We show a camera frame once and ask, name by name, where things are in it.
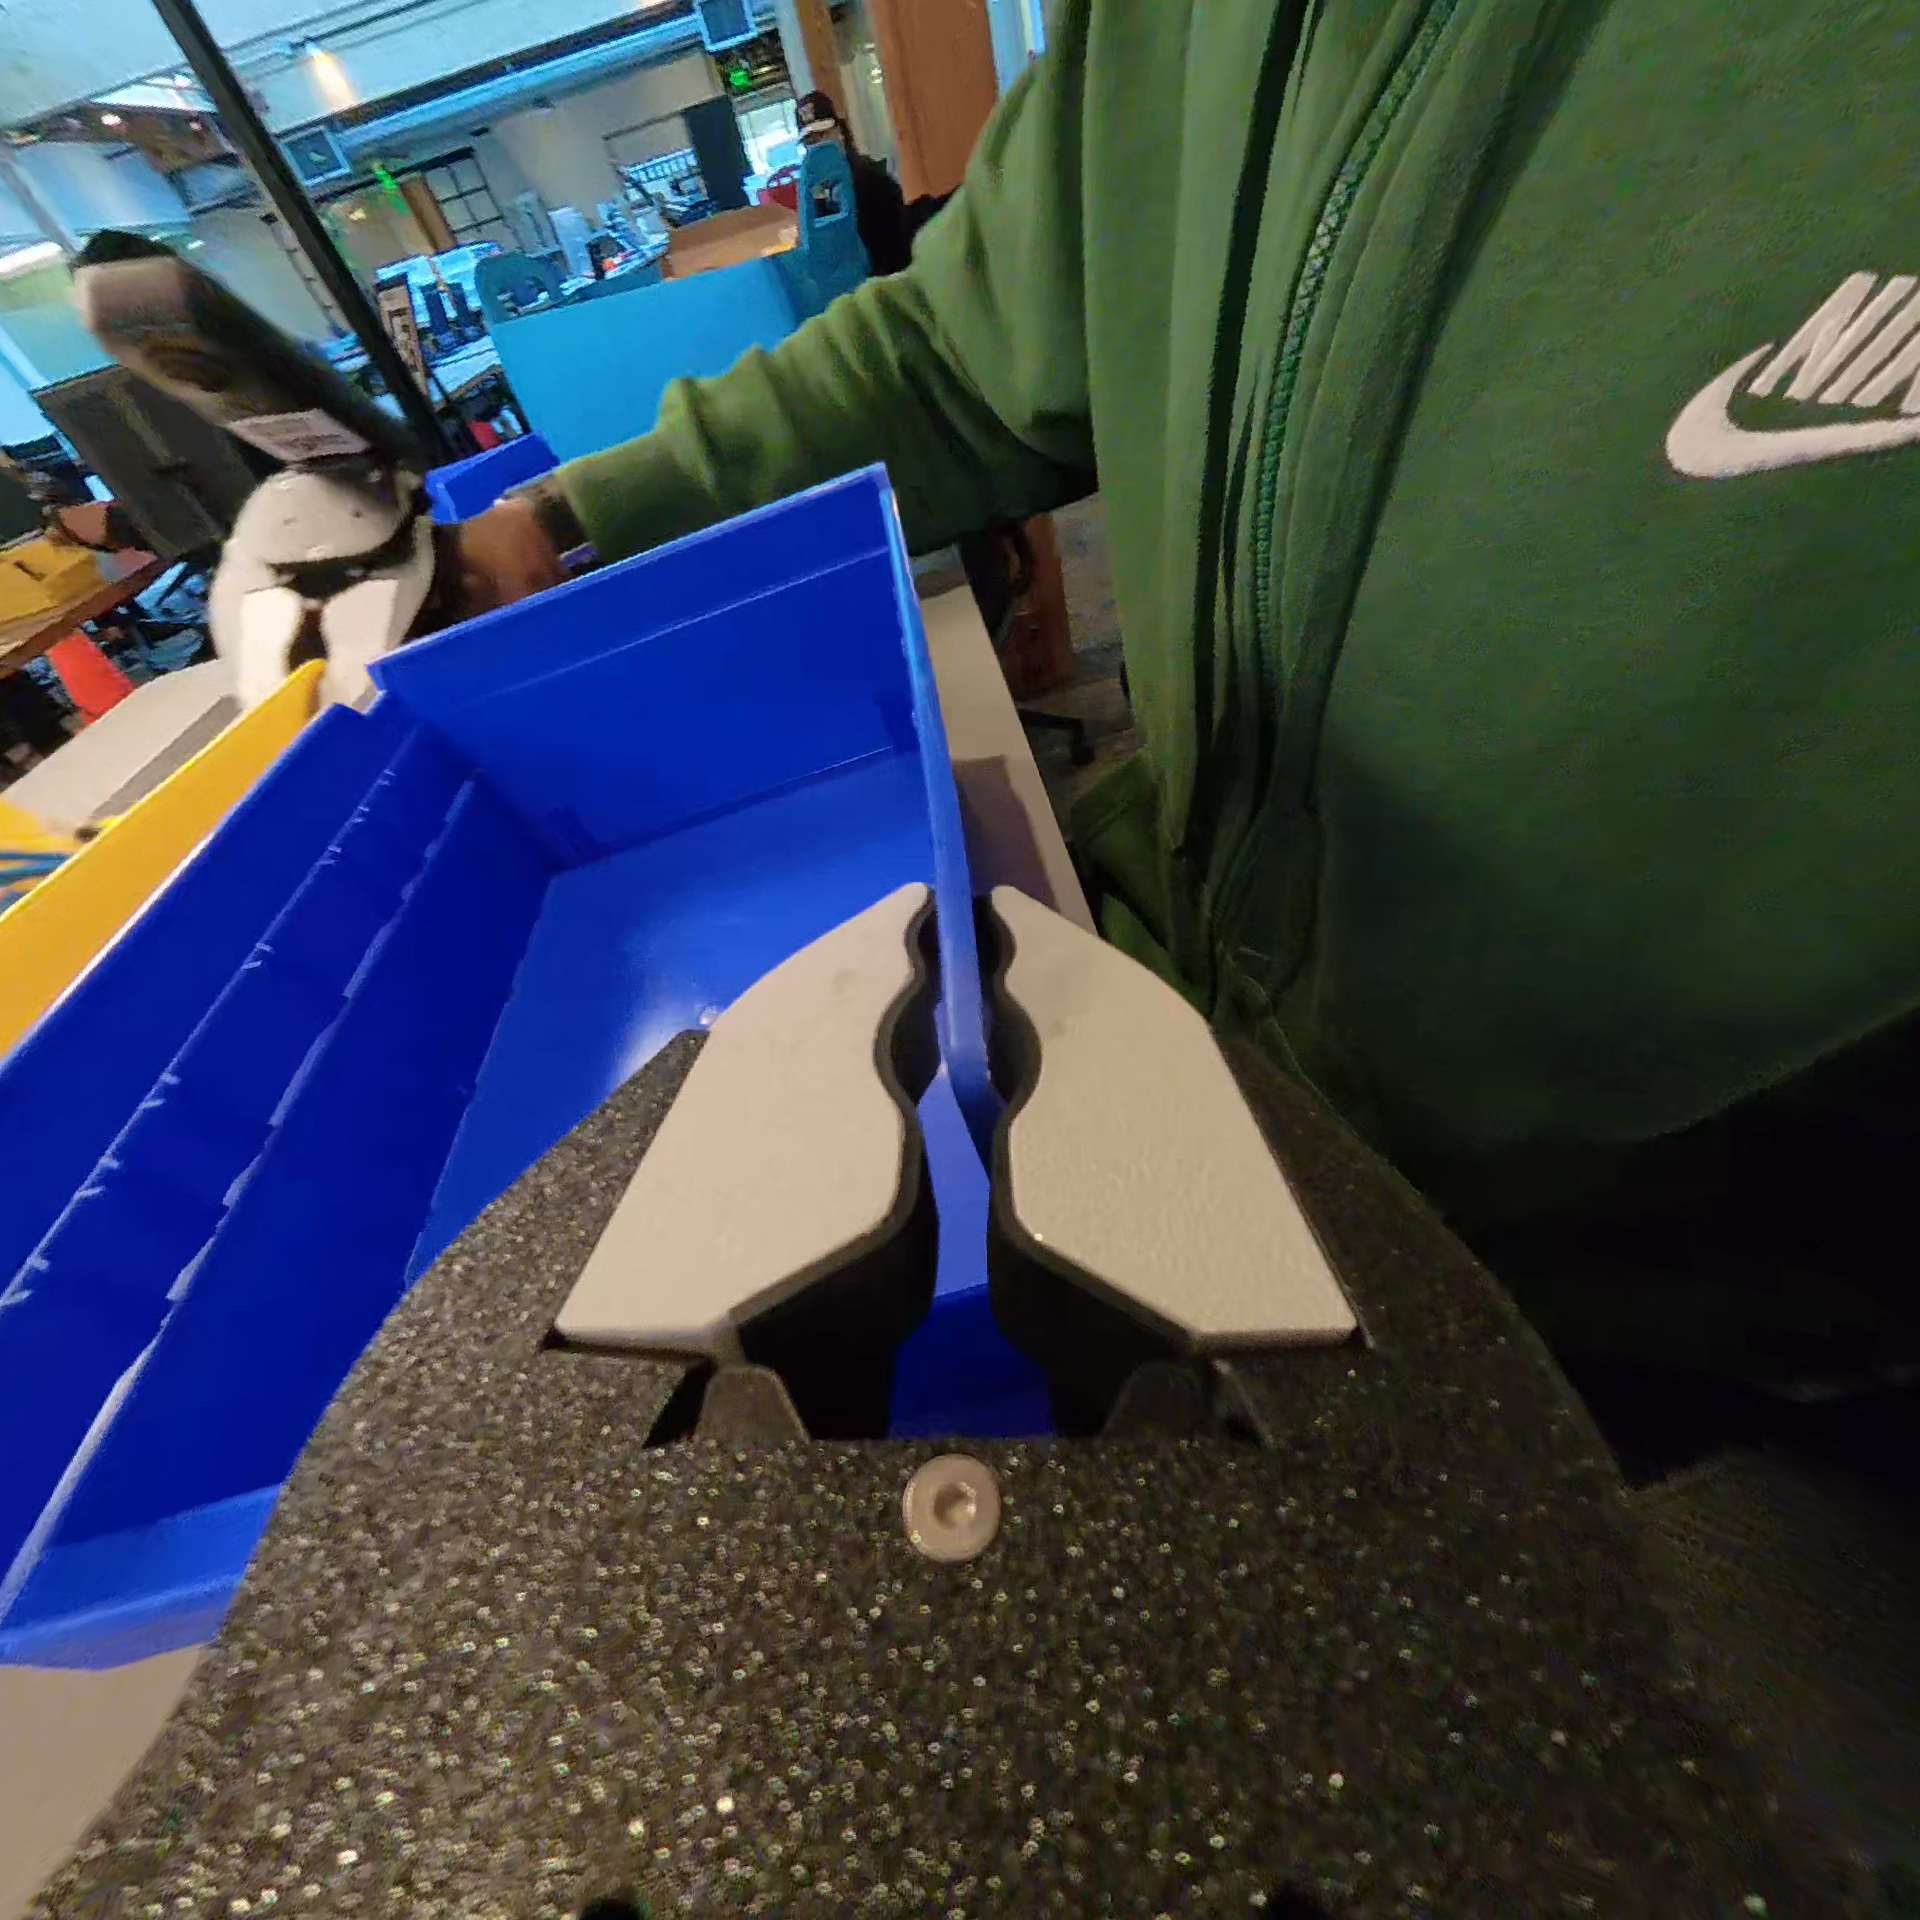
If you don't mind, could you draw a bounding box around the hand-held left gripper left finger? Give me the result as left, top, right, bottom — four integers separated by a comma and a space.
549, 880, 944, 1440

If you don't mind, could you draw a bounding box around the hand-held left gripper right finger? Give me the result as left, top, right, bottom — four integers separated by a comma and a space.
977, 884, 1362, 1440

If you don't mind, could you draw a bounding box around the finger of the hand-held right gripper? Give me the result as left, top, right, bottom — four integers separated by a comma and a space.
211, 573, 329, 711
322, 523, 437, 709

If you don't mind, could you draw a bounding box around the blue plastic bin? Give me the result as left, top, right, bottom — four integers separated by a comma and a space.
0, 461, 1071, 1669
423, 437, 563, 523

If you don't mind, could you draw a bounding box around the person's right forearm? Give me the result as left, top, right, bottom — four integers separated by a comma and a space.
549, 135, 1111, 567

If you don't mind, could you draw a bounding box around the black slanted pole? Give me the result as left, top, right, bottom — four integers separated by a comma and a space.
154, 0, 459, 465

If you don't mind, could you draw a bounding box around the yellow plastic bin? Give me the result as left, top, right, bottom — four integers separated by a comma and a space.
0, 662, 329, 1052

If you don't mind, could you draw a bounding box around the blue panel cart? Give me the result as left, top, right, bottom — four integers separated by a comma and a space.
482, 144, 872, 465

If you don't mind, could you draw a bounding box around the cardboard box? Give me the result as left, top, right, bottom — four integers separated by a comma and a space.
663, 201, 800, 281

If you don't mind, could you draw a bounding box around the wooden column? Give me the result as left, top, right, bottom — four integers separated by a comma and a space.
864, 0, 1005, 205

